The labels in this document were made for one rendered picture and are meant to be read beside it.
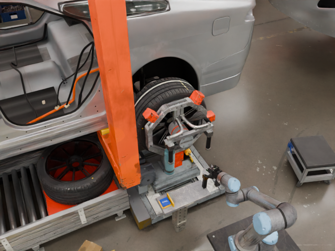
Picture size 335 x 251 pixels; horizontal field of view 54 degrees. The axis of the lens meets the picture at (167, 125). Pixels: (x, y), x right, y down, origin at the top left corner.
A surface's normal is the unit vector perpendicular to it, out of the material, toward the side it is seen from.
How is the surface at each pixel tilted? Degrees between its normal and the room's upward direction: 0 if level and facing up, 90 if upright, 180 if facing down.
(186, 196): 0
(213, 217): 0
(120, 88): 90
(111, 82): 90
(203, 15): 80
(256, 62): 0
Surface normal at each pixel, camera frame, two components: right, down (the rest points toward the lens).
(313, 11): -0.81, 0.38
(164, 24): 0.43, 0.49
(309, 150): 0.00, -0.73
